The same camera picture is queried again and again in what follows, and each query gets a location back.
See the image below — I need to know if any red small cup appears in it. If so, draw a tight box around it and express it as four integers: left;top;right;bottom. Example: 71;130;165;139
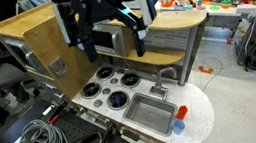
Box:
173;104;190;122

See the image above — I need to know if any steel toy sink basin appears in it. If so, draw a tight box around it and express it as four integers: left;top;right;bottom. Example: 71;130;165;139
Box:
119;87;181;142

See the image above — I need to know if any grey toy microwave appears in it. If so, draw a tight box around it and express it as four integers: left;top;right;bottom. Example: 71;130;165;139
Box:
89;21;128;62

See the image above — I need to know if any grey round stove knob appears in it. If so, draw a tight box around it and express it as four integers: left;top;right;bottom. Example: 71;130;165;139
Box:
116;68;126;76
101;87;112;96
92;98;105;109
109;77;120;86

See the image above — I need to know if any black round stove burner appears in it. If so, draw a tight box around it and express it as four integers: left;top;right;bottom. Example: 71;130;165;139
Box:
118;71;142;91
105;89;132;113
94;64;117;83
79;80;104;101

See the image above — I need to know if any short wooden shelf board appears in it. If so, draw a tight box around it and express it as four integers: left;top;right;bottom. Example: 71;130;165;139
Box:
96;38;187;75

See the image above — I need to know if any grey tile backsplash panel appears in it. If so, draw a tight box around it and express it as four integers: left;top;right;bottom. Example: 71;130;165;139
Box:
141;22;197;57

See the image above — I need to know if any grey toy faucet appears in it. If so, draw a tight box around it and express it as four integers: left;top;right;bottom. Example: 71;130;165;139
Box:
146;66;182;104

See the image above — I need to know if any wooden toy kitchen cabinet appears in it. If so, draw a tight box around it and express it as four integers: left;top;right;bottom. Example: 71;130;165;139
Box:
0;0;112;112

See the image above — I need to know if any grey oven door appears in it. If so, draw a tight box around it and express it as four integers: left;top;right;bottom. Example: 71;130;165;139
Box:
0;27;56;87

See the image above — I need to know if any black perforated board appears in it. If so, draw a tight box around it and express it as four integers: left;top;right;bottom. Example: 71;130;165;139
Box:
37;101;121;143

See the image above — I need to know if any green plate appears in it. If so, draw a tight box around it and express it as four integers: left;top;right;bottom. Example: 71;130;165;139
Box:
208;4;222;13

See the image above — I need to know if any blue plastic cup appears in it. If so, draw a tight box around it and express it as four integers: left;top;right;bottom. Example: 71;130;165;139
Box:
170;118;187;136

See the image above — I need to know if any toy kitchen playset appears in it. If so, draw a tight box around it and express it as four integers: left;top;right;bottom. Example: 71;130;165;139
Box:
66;49;220;143

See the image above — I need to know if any grey support post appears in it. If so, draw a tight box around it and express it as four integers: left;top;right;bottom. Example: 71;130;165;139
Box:
171;25;206;88

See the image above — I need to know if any orange floor bracket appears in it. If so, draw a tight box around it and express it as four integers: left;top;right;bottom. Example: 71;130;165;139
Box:
197;64;215;77

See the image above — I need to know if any thin floor cable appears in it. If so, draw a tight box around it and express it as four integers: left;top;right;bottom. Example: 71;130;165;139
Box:
198;54;227;91

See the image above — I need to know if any grey coiled cable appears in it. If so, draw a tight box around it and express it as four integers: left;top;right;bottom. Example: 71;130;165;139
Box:
13;115;70;143

